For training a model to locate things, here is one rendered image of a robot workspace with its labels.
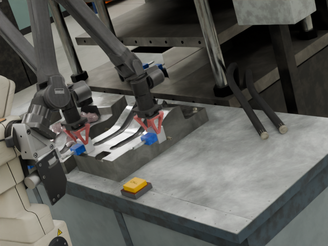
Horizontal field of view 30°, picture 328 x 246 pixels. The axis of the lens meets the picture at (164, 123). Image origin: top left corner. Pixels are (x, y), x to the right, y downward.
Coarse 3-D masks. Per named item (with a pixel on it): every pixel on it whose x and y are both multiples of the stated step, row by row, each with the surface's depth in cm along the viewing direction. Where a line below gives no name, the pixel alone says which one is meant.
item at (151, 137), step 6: (150, 126) 219; (156, 126) 218; (162, 126) 217; (150, 132) 218; (162, 132) 217; (144, 138) 215; (150, 138) 214; (156, 138) 216; (162, 138) 217; (138, 144) 213; (150, 144) 214
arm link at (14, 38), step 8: (0, 16) 224; (0, 24) 223; (8, 24) 224; (0, 32) 224; (8, 32) 224; (16, 32) 225; (8, 40) 224; (16, 40) 224; (24, 40) 225; (16, 48) 224; (24, 48) 224; (32, 48) 225; (24, 56) 224; (32, 56) 224; (32, 64) 224; (64, 80) 225
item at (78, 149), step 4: (84, 136) 234; (76, 140) 233; (80, 140) 232; (88, 140) 231; (76, 144) 233; (80, 144) 231; (88, 144) 231; (92, 144) 233; (72, 148) 230; (76, 148) 229; (80, 148) 230; (84, 148) 231; (88, 148) 232; (92, 148) 233; (72, 152) 229; (76, 152) 229; (80, 152) 230; (84, 152) 233; (88, 152) 232; (64, 156) 228; (68, 156) 229
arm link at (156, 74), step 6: (138, 60) 208; (132, 66) 206; (138, 66) 207; (156, 66) 215; (138, 72) 207; (144, 72) 209; (150, 72) 213; (156, 72) 214; (162, 72) 215; (126, 78) 213; (132, 78) 209; (150, 78) 212; (156, 78) 213; (162, 78) 215; (156, 84) 214
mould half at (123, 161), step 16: (128, 112) 251; (176, 112) 238; (192, 112) 248; (112, 128) 250; (128, 128) 244; (176, 128) 239; (192, 128) 245; (112, 144) 234; (128, 144) 230; (144, 144) 229; (160, 144) 234; (80, 160) 237; (112, 160) 220; (128, 160) 225; (144, 160) 230; (112, 176) 225
